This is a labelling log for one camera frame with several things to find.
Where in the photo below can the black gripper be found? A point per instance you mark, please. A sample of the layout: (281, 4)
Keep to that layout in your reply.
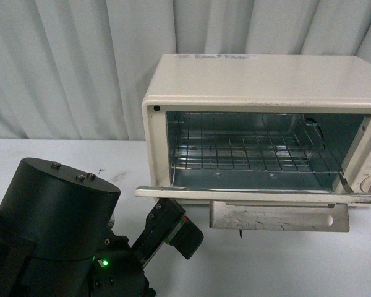
(167, 223)

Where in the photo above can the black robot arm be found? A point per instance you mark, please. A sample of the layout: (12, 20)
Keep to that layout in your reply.
(57, 239)

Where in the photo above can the wire oven rack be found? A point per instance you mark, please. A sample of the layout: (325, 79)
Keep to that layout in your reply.
(284, 143)

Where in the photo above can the grey-white curtain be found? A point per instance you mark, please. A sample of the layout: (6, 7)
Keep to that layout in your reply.
(80, 69)

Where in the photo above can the cream oven door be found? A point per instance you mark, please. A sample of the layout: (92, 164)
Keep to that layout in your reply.
(267, 210)

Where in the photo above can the cream toaster oven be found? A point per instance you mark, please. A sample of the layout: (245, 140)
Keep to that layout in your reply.
(333, 90)

